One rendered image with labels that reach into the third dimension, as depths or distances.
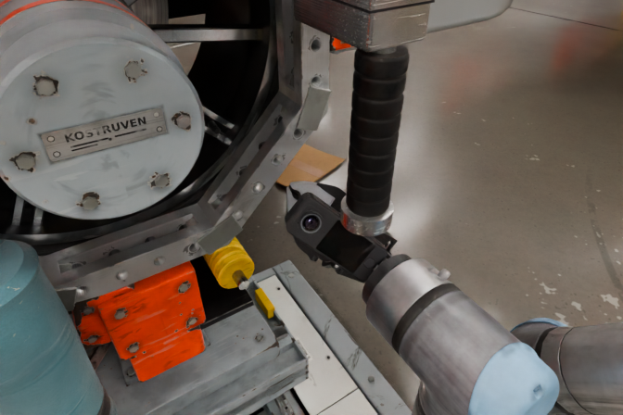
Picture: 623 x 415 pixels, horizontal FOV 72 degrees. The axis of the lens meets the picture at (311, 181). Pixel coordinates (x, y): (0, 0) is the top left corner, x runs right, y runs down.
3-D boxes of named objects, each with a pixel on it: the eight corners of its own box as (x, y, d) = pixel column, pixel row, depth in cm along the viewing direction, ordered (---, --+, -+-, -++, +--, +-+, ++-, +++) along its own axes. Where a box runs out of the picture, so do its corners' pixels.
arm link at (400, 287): (375, 347, 41) (439, 269, 40) (346, 311, 44) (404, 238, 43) (415, 354, 47) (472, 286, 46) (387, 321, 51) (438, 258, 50)
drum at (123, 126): (153, 98, 49) (121, -38, 41) (226, 194, 35) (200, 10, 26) (12, 130, 43) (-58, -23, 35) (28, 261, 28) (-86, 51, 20)
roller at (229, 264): (196, 190, 85) (191, 166, 81) (263, 290, 64) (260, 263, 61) (166, 200, 82) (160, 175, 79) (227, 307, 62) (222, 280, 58)
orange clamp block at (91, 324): (62, 261, 54) (71, 311, 59) (71, 304, 49) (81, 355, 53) (121, 247, 58) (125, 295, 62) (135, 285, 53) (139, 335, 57)
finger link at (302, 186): (310, 196, 64) (346, 232, 57) (284, 182, 60) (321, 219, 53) (323, 180, 64) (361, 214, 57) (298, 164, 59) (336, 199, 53)
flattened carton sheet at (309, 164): (253, 123, 209) (253, 116, 207) (344, 162, 181) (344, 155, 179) (205, 147, 191) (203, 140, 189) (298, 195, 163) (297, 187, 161)
